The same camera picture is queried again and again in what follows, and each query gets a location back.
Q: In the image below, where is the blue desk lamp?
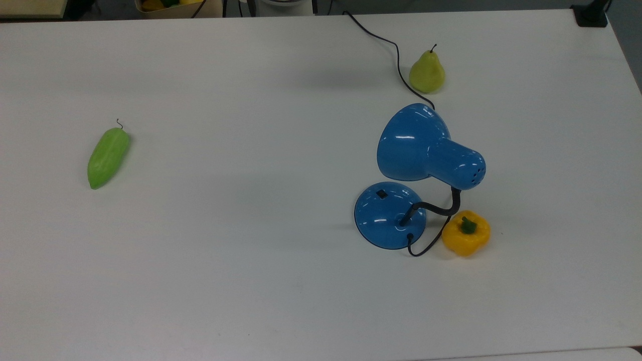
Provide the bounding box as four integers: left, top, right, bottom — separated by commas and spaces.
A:
354, 103, 487, 250

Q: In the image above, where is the green toy pear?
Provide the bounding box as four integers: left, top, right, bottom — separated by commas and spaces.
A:
409, 44, 446, 94

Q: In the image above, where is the yellow toy bell pepper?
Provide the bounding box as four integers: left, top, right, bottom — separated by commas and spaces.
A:
441, 210, 491, 257

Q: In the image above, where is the green toy cucumber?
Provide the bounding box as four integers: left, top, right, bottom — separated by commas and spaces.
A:
87, 119, 131, 190

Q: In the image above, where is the cardboard box with toy fruit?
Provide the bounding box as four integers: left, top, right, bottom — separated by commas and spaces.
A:
134, 0, 223, 19

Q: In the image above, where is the black table clamp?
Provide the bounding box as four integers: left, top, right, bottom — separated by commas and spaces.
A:
571, 0, 613, 28

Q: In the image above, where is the wooden side table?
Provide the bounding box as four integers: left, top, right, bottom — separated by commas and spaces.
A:
0, 0, 68, 20

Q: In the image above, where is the black lamp power cable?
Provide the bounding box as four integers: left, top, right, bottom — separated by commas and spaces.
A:
343, 11, 452, 258

